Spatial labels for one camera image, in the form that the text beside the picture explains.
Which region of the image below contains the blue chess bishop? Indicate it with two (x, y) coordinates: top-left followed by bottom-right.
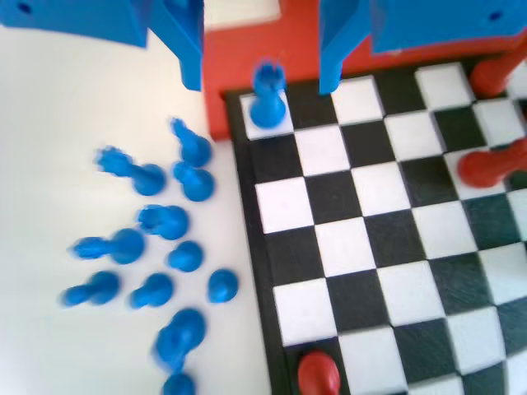
(170, 117), (212, 168)
(68, 228), (146, 265)

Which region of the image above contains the red chess queen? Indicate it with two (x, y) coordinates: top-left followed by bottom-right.
(457, 137), (527, 190)

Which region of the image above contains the blue chess pawn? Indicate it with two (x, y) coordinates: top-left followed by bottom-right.
(61, 270), (121, 308)
(129, 272), (175, 310)
(166, 240), (205, 272)
(161, 372), (197, 395)
(207, 267), (240, 304)

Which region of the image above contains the red chess pawn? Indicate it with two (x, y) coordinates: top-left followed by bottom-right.
(296, 349), (342, 395)

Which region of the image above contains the blue chess rook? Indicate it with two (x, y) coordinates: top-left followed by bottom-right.
(250, 59), (287, 129)
(138, 204), (190, 242)

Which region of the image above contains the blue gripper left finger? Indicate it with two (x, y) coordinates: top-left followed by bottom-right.
(0, 0), (206, 92)

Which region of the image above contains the blue chess queen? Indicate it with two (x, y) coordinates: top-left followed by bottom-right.
(94, 146), (167, 197)

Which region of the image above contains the blue chess knight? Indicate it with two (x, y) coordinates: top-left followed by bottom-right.
(152, 307), (207, 374)
(171, 161), (216, 202)

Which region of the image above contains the black and white chessboard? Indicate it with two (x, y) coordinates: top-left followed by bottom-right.
(224, 61), (527, 395)

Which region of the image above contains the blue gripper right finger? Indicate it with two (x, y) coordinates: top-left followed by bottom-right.
(319, 0), (527, 97)

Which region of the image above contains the red chess king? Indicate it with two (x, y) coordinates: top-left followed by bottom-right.
(469, 49), (527, 98)

